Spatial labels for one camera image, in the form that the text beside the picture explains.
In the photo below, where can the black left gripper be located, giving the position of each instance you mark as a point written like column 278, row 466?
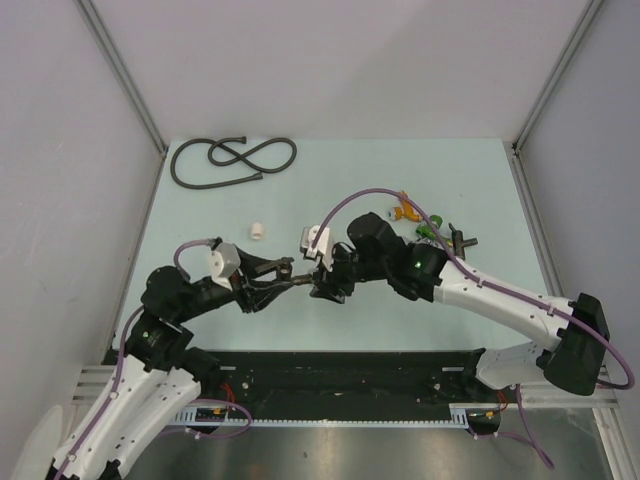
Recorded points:
column 254, row 294

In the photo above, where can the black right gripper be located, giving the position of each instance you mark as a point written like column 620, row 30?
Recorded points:
column 328, row 279

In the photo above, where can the brushed steel water faucet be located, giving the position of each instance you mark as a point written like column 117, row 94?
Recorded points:
column 280, row 271

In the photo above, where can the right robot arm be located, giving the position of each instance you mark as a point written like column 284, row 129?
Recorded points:
column 565, row 338

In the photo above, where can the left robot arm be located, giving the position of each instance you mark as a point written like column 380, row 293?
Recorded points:
column 157, row 372

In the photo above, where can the white plastic pipe coupling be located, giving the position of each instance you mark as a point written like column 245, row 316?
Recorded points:
column 257, row 231

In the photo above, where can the orange faucet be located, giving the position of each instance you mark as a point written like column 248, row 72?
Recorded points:
column 404, row 210

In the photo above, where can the green faucet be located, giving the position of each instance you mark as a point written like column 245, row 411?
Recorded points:
column 431, row 230

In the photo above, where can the dark metal L-shaped faucet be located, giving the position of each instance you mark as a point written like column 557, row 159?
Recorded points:
column 460, row 243

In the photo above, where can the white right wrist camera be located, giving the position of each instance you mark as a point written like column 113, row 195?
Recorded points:
column 318, row 246

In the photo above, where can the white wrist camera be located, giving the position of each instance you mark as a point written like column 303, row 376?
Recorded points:
column 318, row 246
column 223, row 261

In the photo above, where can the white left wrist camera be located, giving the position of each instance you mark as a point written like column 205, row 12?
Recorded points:
column 223, row 261

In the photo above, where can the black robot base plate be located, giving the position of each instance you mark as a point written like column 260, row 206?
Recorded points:
column 350, row 385

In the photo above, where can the slotted grey cable duct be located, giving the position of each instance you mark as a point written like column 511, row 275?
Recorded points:
column 193, row 417

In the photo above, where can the left aluminium frame post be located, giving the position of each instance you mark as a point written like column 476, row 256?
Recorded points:
column 105, row 42

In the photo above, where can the aluminium frame post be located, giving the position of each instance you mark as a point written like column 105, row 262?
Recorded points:
column 577, row 37
column 105, row 42

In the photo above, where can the right aluminium frame post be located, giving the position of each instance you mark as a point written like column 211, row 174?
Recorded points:
column 577, row 37

